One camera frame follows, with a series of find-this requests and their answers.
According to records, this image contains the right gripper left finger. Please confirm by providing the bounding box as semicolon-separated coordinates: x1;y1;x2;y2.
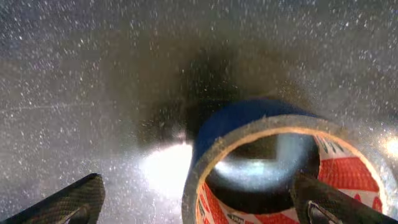
0;172;106;224

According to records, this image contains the roll of blue tape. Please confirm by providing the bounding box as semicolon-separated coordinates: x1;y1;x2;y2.
182;98;398;224

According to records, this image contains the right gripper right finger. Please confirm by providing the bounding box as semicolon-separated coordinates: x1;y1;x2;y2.
290;171;398;224

